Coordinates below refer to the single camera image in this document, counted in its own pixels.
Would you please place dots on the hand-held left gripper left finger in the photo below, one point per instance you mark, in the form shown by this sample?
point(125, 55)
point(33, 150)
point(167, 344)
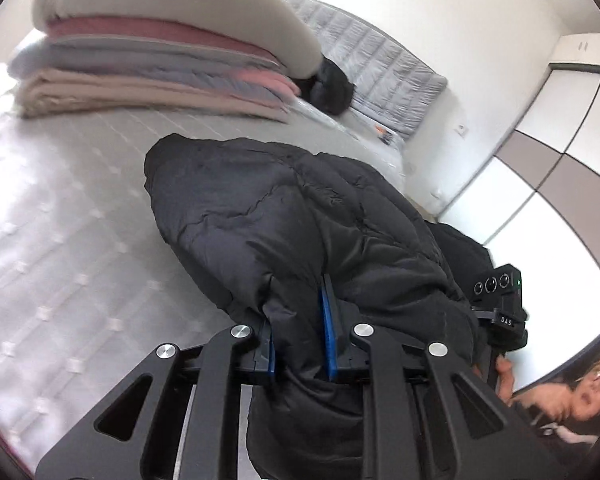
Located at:
point(271, 360)

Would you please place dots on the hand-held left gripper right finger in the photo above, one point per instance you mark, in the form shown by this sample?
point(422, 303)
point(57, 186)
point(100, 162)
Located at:
point(329, 330)

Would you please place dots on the black quilted puffer jacket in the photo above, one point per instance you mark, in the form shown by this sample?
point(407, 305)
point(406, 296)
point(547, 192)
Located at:
point(280, 220)

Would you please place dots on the person's right hand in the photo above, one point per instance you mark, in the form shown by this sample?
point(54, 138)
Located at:
point(506, 377)

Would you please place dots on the person's head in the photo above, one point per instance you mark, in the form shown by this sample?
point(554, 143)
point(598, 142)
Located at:
point(597, 390)

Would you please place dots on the white and taupe wardrobe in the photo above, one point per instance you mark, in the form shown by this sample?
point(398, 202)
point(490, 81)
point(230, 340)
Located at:
point(555, 160)

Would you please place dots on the small orange black packet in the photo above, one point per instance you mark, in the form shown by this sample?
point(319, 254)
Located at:
point(383, 135)

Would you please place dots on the crumpled black jacket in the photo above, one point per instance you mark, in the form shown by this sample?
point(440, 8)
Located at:
point(332, 87)

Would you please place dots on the bed with grey sheet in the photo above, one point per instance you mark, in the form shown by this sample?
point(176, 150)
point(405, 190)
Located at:
point(80, 210)

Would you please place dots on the grey padded headboard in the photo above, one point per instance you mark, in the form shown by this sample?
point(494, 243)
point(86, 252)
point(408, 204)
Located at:
point(375, 55)

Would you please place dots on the beige folded blanket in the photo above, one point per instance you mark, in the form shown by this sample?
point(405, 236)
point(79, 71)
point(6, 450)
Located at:
point(105, 92)

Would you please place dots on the blue-grey folded blanket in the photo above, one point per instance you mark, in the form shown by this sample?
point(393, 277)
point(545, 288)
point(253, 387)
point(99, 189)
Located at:
point(130, 62)

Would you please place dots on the pink folded blanket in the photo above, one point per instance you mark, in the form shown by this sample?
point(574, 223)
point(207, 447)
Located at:
point(155, 32)

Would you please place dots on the white wall socket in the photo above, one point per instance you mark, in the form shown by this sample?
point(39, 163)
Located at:
point(462, 128)

